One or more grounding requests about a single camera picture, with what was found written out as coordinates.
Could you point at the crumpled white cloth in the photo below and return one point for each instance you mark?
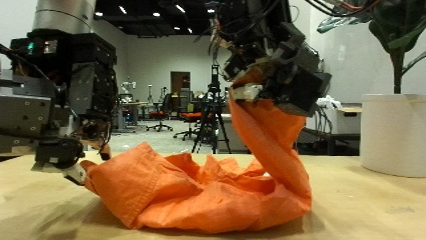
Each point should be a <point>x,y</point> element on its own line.
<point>329,102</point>

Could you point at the white storage box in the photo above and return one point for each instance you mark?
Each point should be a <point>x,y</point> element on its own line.
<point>348,120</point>

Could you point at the office chair orange seat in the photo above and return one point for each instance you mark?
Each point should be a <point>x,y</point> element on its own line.
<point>159,115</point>
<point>190,116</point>

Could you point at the wooden office desk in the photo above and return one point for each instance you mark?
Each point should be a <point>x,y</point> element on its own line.
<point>131,105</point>

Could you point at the white round plant pot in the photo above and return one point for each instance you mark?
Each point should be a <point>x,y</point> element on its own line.
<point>395,133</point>

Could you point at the low grey cabinet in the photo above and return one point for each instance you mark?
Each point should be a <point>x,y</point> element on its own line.
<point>228,133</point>

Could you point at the dark brown door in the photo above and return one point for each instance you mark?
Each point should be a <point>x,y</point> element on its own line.
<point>178,83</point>

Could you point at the green leafy plant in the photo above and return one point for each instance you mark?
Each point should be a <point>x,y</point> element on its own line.
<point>396,50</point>

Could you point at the black side table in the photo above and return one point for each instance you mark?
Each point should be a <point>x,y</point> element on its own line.
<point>333,137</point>

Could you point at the orange button shirt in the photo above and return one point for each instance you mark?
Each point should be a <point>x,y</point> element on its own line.
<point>214,196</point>

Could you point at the black camera tripod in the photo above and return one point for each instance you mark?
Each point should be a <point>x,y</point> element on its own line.
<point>212,116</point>

